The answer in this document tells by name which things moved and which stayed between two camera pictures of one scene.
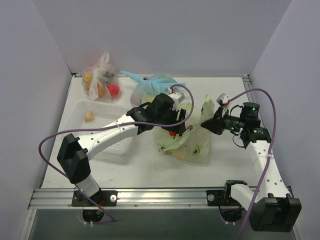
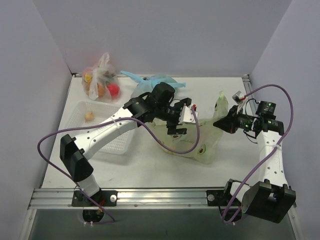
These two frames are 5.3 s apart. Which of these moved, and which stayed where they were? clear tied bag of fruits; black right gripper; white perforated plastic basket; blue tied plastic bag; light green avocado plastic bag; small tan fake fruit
Moved: black right gripper; light green avocado plastic bag
Stayed: white perforated plastic basket; blue tied plastic bag; small tan fake fruit; clear tied bag of fruits
